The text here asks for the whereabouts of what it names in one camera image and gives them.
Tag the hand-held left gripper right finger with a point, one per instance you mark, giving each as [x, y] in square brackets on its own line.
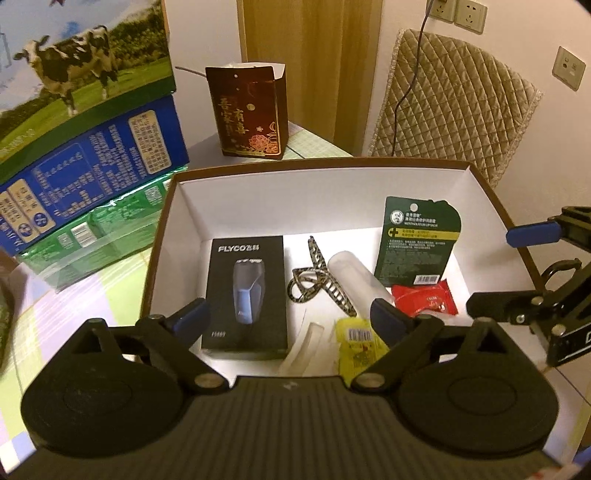
[390, 321]

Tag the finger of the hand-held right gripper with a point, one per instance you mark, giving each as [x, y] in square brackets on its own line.
[498, 304]
[531, 234]

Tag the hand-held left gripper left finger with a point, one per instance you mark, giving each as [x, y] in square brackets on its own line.
[185, 319]

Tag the translucent white bottle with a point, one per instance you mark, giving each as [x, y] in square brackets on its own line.
[358, 274]

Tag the black shaver box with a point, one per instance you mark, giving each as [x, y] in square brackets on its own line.
[244, 295]

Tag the brown cardboard box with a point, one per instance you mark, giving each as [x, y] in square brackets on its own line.
[258, 203]

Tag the yellow snack packet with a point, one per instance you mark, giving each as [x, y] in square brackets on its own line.
[360, 344]

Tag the red snack packet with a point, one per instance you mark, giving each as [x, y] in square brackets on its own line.
[425, 300]

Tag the green lip balm card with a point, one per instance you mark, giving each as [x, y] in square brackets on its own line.
[415, 244]

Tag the leopard print hair claw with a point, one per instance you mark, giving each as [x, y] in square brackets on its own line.
[318, 277]

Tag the clear plastic strip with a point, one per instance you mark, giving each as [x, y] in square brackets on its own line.
[304, 350]

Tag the green carton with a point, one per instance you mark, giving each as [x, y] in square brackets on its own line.
[92, 244]

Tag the quilted beige chair cover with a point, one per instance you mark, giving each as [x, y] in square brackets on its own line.
[452, 110]

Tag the blue milk carton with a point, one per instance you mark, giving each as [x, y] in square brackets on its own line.
[97, 170]

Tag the dark box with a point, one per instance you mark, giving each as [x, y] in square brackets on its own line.
[5, 314]

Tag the dark red gift bag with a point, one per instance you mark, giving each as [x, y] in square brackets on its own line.
[249, 110]

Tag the cow print carton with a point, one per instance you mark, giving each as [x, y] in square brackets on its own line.
[83, 69]

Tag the wooden door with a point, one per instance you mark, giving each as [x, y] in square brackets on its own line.
[314, 60]

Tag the beige wall socket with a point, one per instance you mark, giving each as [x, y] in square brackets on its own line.
[442, 9]
[471, 14]
[569, 68]

